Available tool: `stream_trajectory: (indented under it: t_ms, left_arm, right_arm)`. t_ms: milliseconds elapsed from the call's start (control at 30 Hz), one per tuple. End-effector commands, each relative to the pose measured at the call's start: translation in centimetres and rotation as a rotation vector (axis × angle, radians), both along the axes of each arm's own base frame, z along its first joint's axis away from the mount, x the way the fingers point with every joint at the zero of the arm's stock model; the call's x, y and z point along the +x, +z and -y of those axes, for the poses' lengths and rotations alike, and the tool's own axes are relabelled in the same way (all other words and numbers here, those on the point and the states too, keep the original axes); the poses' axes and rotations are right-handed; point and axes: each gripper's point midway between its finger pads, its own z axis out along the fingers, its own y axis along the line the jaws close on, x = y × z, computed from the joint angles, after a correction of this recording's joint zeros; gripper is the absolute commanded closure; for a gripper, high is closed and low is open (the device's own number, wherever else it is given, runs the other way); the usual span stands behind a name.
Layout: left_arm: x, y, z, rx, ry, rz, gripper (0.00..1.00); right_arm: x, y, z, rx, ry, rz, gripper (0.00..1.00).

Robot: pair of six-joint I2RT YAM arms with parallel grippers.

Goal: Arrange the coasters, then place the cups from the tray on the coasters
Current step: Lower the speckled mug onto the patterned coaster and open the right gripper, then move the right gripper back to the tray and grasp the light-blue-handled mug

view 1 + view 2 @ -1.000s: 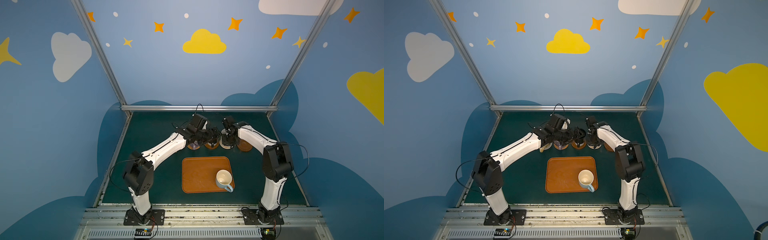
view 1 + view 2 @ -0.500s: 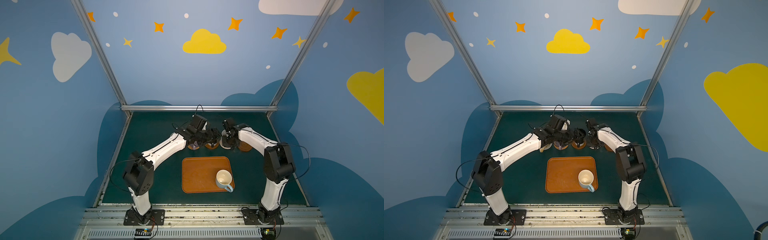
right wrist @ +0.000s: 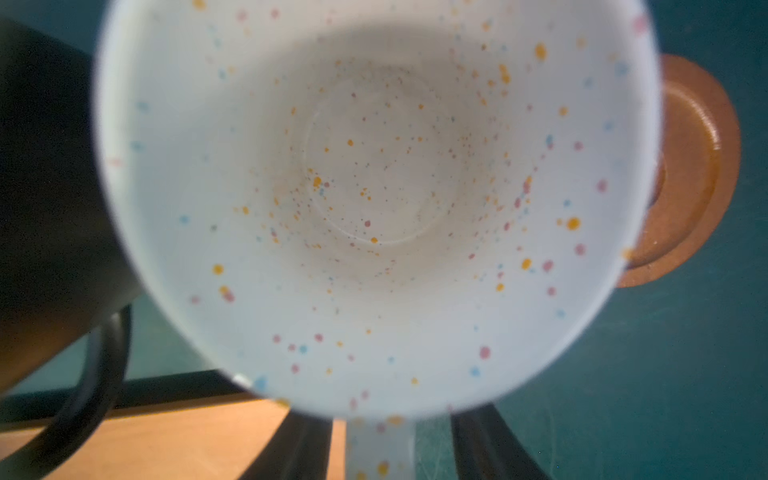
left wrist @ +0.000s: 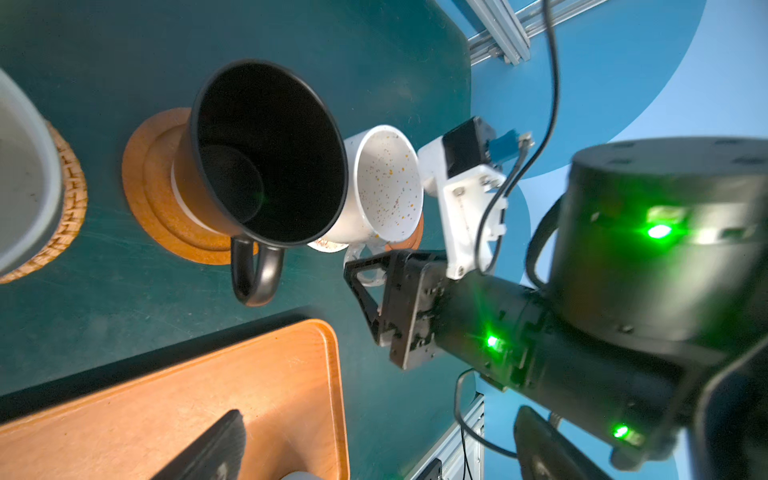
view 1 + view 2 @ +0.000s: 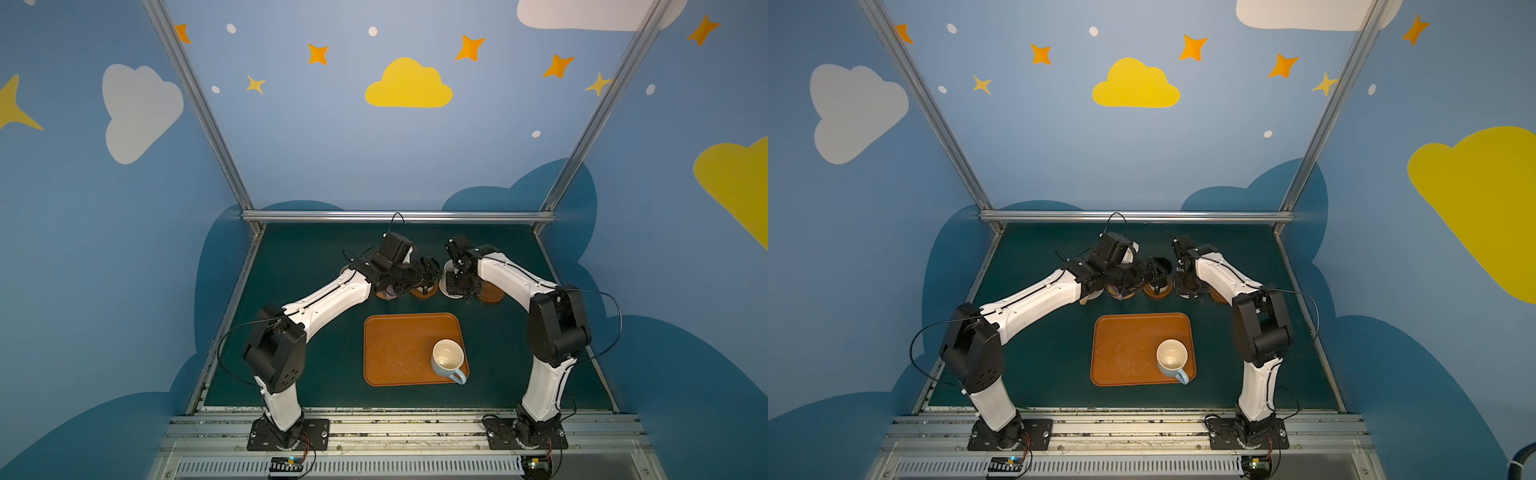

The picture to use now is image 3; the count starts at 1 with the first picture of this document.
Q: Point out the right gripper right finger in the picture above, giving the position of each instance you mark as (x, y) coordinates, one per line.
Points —
(486, 448)

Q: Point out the orange serving tray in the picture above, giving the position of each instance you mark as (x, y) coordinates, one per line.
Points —
(190, 441)

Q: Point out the black mug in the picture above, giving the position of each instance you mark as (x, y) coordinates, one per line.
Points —
(63, 273)

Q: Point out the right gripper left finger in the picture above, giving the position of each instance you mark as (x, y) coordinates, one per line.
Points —
(298, 450)

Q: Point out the white mug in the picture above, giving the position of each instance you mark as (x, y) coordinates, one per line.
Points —
(380, 211)

